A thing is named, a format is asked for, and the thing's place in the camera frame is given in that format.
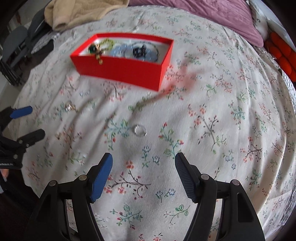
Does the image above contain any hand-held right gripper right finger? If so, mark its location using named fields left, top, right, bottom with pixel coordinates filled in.
left=174, top=152, right=266, bottom=241

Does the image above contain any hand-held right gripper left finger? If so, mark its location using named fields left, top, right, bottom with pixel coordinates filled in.
left=23, top=152, right=114, bottom=241

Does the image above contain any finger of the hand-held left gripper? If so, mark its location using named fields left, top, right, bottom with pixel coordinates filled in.
left=0, top=106, right=33, bottom=127
left=16, top=129, right=46, bottom=150

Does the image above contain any clear crystal ring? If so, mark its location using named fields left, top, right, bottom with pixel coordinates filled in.
left=132, top=124, right=147, bottom=137

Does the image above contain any gold jewellery with green gem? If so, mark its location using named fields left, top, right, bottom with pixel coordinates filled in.
left=88, top=44, right=104, bottom=65

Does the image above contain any red cardboard box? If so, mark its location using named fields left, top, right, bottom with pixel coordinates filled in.
left=70, top=33, right=174, bottom=92

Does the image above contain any yellow-green bead bracelet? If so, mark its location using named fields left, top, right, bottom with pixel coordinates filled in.
left=98, top=39, right=119, bottom=50

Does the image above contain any blue bead bracelet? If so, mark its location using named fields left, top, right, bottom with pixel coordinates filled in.
left=109, top=44, right=158, bottom=62

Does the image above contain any floral bed sheet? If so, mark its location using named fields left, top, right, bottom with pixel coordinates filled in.
left=6, top=5, right=296, bottom=241

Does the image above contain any dark grey chair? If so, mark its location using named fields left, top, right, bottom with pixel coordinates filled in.
left=0, top=10, right=50, bottom=87

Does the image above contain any black cloth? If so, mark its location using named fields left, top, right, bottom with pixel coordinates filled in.
left=31, top=39, right=55, bottom=55

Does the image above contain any checked grey cloth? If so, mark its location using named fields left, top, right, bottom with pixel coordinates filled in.
left=31, top=32, right=61, bottom=55

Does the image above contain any beige fleece blanket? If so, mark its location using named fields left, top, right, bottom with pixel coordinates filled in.
left=44, top=0, right=130, bottom=32

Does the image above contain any orange plush cushion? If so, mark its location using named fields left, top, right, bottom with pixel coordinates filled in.
left=264, top=31, right=296, bottom=81

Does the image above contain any purple quilted blanket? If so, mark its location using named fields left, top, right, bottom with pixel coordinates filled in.
left=128, top=0, right=264, bottom=47

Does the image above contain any white pillow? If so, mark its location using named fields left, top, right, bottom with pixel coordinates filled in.
left=248, top=0, right=290, bottom=42

